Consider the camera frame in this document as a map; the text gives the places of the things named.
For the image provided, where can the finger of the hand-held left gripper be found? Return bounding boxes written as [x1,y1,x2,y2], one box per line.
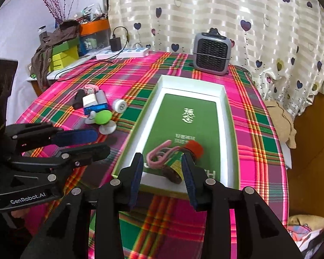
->
[6,123,99,153]
[9,144,111,192]

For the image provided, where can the pink carabiner clip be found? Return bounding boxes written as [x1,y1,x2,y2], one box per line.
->
[146,140,173,168]

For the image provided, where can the white charger plug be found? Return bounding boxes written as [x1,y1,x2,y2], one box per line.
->
[82,94,98,108]

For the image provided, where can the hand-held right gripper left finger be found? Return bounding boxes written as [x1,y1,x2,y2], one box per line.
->
[20,153,144,259]

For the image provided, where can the black cable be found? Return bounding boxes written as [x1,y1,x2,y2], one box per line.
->
[55,26,129,83]

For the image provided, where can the red-capped brown bottle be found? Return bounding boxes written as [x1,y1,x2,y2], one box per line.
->
[162,140,204,185]

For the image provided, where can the silver power bank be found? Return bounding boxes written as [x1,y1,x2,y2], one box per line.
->
[96,90,108,106]

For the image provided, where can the white round container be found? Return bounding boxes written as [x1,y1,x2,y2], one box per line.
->
[112,99,127,113]

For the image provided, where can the small black item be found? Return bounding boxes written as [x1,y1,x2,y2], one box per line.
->
[73,91,87,110]

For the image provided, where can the dark green cardboard box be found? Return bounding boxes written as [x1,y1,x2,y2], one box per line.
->
[52,38,80,54]

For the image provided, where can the beige cloth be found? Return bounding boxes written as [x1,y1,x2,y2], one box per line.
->
[265,100,297,149]

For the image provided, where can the orange-lidded clear container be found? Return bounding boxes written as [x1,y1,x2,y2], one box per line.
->
[78,19,111,57]

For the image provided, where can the brown cloth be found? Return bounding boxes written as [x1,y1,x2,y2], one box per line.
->
[31,20,81,92]

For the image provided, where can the printed blanket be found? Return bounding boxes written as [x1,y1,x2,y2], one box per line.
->
[286,214,324,259]

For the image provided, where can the heart print curtain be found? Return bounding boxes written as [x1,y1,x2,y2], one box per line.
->
[108,0,324,116]

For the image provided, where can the black power adapter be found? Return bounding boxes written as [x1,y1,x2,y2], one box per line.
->
[110,34,122,52]

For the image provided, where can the black-lidded jar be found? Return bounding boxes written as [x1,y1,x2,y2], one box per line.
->
[38,25,48,42]

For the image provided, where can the green white-edged box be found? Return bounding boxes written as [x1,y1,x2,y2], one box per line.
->
[111,74,242,199]

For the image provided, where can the pink green plaid tablecloth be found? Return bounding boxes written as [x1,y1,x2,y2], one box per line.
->
[15,50,289,259]

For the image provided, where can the blue translucent case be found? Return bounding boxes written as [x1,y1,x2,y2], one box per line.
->
[84,104,108,115]

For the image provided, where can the green and white mushroom stand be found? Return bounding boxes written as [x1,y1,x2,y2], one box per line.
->
[86,110,116,135]

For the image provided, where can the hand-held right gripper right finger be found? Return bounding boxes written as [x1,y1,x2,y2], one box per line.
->
[180,153,304,259]

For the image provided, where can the pile of small sundries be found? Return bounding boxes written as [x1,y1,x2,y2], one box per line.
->
[76,3,109,22]

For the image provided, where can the yellow-green cardboard box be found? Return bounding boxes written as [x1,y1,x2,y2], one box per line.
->
[47,46,80,72]

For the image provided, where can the white power strip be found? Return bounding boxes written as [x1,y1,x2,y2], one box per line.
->
[96,47,149,60]

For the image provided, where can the grey portable heater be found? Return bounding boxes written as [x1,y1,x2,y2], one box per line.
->
[192,28,231,76]

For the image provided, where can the purple flower branches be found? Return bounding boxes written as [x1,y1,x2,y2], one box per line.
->
[34,0,83,23]

